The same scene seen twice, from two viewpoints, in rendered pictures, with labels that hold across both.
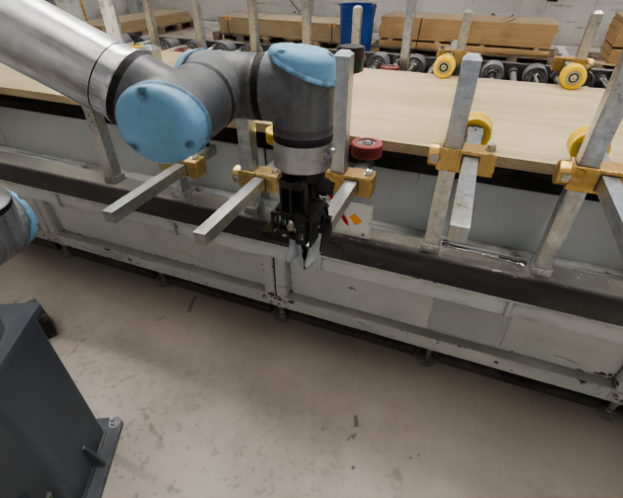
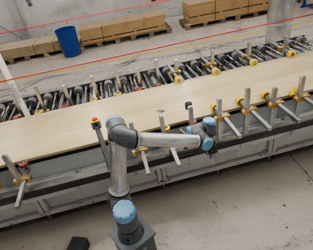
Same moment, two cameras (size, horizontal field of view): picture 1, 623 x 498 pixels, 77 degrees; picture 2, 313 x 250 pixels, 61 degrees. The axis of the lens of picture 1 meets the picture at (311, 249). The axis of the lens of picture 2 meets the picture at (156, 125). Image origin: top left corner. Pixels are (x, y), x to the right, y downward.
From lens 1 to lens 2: 156 cm
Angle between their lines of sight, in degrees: 23
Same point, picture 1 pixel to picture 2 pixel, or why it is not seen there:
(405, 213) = not seen: hidden behind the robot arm
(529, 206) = (232, 117)
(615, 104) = (248, 98)
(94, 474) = not seen: outside the picture
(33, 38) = (188, 141)
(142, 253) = (98, 195)
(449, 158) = (220, 119)
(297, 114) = (213, 130)
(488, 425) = (245, 181)
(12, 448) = not seen: outside the picture
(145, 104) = (207, 142)
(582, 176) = (247, 112)
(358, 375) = (203, 190)
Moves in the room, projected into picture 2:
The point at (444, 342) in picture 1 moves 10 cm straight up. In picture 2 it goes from (222, 164) to (222, 157)
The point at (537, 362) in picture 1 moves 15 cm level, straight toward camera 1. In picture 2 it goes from (247, 156) to (249, 165)
